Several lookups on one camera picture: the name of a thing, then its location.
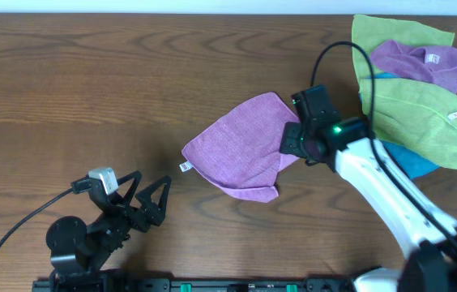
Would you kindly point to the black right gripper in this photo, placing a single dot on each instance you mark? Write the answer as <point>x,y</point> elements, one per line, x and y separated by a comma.
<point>287,144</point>

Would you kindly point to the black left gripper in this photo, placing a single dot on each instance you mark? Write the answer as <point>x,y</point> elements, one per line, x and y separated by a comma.
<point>151,216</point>

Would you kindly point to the purple microfiber cloth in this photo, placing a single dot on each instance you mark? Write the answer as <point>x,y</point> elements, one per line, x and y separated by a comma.
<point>240,152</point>

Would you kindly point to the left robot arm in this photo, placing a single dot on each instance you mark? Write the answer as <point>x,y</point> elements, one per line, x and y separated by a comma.
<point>79,250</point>

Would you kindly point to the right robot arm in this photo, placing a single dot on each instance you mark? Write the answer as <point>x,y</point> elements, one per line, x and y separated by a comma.
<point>426,235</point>

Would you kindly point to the blue cloth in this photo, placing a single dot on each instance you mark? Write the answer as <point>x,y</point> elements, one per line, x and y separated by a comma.
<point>411,163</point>

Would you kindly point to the large green cloth top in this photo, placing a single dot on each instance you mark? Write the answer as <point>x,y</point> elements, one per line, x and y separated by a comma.
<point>370,32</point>

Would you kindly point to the green cloth with label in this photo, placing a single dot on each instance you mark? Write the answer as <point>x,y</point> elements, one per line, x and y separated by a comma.
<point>419,116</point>

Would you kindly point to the purple cloth with label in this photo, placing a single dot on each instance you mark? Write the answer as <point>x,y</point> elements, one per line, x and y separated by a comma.
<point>433,64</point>

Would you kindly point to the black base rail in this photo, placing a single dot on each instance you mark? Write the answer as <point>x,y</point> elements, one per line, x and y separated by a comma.
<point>166,285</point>

